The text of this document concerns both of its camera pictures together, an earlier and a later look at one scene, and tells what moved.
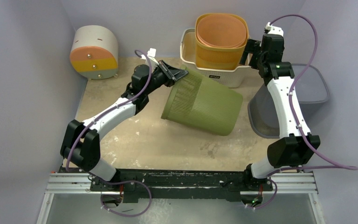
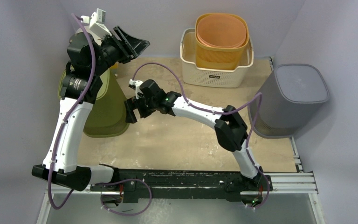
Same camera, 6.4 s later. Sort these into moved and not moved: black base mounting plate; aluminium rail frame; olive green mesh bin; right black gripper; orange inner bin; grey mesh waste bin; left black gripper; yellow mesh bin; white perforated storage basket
Moved: olive green mesh bin; right black gripper; left black gripper
Not moved: yellow mesh bin; grey mesh waste bin; aluminium rail frame; black base mounting plate; orange inner bin; white perforated storage basket
